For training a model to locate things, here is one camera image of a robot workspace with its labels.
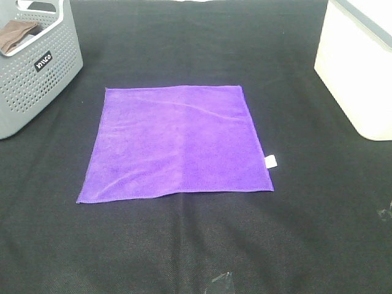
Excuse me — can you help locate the purple microfiber towel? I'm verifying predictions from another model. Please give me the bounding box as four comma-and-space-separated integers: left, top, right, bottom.
77, 86, 274, 204

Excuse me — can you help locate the black table cloth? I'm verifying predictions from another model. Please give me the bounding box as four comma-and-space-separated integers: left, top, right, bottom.
1, 1, 391, 293

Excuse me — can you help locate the grey perforated plastic basket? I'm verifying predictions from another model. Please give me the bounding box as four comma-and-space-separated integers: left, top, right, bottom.
1, 1, 83, 139

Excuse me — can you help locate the white plastic bin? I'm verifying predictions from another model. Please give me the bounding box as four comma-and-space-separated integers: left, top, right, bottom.
314, 1, 391, 141

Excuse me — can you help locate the clear tape piece bottom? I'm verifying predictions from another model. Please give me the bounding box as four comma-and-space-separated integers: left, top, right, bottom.
210, 272, 233, 294

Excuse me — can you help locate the clear tape piece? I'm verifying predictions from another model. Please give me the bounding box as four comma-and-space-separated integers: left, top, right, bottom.
210, 272, 233, 294
377, 202, 392, 222

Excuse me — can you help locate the brown cloth in basket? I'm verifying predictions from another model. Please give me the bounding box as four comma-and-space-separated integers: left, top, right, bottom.
1, 20, 39, 54

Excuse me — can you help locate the clear tape piece right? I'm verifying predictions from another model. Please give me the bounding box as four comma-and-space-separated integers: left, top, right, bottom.
377, 202, 392, 222

